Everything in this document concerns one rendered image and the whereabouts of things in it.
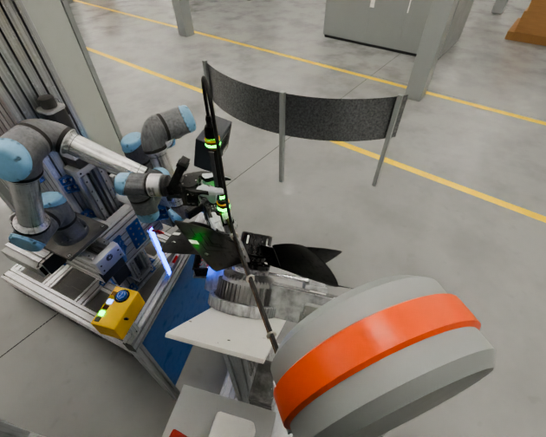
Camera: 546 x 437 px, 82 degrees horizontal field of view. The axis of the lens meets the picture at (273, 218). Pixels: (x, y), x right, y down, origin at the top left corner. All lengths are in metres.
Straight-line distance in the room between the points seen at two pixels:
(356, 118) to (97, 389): 2.75
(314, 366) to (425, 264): 2.71
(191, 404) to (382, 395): 1.17
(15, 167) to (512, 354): 2.82
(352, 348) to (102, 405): 2.27
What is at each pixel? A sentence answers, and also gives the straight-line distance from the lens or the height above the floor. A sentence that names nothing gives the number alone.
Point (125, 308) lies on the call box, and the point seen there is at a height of 1.07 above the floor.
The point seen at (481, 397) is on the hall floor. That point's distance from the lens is 2.53.
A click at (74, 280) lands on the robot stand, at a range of 2.70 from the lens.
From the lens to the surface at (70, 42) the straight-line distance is 3.12.
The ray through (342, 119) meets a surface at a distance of 2.89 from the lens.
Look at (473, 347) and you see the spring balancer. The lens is 0.23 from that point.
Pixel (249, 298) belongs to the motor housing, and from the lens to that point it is 1.13.
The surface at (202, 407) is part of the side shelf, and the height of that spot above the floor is 0.86.
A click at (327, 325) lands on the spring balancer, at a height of 1.94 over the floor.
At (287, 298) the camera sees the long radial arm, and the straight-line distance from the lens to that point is 1.16.
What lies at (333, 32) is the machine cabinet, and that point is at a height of 0.12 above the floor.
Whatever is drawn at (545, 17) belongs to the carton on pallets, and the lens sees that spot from 8.70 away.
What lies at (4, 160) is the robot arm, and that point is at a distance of 1.20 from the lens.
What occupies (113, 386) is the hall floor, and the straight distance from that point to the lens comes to 2.44.
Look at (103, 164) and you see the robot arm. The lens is 1.24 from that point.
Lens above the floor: 2.13
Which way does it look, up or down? 46 degrees down
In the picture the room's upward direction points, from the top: 1 degrees counter-clockwise
